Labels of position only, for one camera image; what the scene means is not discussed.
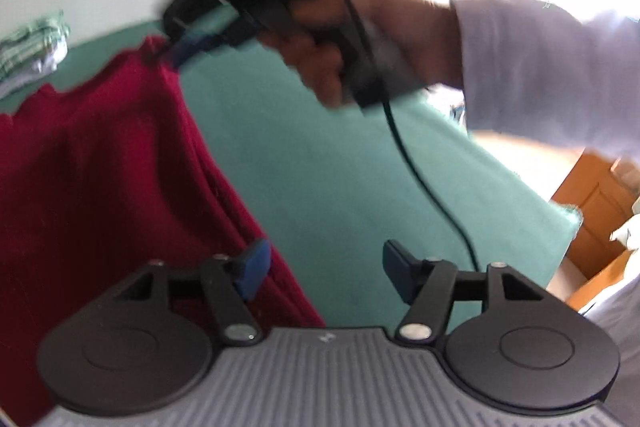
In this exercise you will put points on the wooden cabinet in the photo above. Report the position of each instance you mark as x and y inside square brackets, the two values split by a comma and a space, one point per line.
[595, 232]

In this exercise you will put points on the red knitted sweater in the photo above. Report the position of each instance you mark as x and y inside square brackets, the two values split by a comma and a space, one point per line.
[100, 157]

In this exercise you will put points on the white folded garment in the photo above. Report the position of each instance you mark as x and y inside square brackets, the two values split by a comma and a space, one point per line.
[25, 77]

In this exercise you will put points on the green striped folded shirt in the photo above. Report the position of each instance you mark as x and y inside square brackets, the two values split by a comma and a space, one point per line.
[30, 34]

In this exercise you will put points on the person's right hand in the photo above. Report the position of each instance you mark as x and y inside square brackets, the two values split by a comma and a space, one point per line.
[405, 32]

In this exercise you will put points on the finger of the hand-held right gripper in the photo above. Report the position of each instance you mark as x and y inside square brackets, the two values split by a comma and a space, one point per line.
[197, 47]

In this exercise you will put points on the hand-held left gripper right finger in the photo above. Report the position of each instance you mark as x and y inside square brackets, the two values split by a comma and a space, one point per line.
[397, 269]

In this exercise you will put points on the green table cloth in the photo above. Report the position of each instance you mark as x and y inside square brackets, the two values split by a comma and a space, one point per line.
[325, 182]

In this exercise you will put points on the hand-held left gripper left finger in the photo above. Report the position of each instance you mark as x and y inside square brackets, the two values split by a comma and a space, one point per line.
[255, 269]

